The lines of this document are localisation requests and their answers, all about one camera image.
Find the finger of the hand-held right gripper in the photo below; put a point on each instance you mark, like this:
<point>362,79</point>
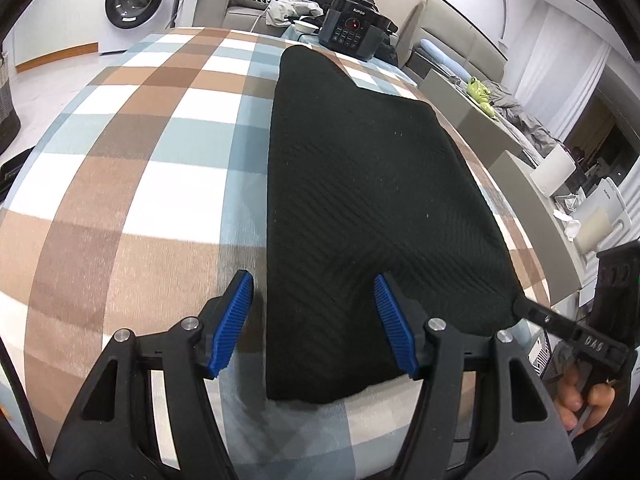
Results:
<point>560,325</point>

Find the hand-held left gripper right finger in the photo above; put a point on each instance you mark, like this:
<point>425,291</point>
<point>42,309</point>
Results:
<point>395,325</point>

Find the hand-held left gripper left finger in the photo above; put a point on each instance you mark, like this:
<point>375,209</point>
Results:
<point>232,325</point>

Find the black knit garment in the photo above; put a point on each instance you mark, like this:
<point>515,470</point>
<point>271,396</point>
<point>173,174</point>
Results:
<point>375,185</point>

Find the person's right hand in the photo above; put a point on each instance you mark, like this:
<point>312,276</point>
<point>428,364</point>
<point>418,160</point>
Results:
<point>570,395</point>

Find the brown blue checked tablecloth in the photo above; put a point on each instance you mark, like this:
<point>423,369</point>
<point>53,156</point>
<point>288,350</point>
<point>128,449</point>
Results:
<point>125,185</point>

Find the grey blanket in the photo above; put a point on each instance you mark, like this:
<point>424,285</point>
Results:
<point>525,120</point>

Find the low grey cabinet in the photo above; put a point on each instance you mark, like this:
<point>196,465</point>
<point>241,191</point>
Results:
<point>455,105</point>

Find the white curtain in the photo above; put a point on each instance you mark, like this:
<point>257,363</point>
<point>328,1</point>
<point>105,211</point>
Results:
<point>560,75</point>

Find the green plush toy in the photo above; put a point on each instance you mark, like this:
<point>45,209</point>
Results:
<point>477,90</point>

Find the light blue pillow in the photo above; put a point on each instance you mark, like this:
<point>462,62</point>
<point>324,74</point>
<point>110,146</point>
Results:
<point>440,57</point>

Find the small grey sofa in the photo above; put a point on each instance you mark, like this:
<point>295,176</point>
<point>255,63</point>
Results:
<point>235,17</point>

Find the crumpled white cloth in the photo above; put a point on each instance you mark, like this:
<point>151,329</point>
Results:
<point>292,10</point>

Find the white washing machine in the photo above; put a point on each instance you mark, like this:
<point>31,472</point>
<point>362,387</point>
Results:
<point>135,5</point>

